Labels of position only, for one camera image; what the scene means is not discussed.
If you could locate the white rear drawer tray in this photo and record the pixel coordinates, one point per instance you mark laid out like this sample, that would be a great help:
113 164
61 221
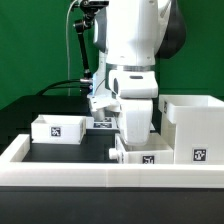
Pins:
58 129

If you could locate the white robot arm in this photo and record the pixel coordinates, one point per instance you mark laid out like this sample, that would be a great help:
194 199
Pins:
131 35

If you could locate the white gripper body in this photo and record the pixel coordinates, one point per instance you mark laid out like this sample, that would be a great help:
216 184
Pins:
134 120

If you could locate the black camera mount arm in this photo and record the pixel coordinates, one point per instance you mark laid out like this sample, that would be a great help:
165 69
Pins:
94 15

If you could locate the white front drawer tray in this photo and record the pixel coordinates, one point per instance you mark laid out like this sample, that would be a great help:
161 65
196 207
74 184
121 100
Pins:
156 151

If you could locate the white drawer tray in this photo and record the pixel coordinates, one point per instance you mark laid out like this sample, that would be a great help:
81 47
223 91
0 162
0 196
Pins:
156 151
58 129

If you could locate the white workspace border frame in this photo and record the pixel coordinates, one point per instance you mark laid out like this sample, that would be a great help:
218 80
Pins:
15 171

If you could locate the white marker tag sheet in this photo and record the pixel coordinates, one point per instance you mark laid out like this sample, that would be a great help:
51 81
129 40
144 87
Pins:
108 123

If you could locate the white drawer cabinet box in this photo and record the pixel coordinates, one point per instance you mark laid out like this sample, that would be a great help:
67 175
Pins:
193 126

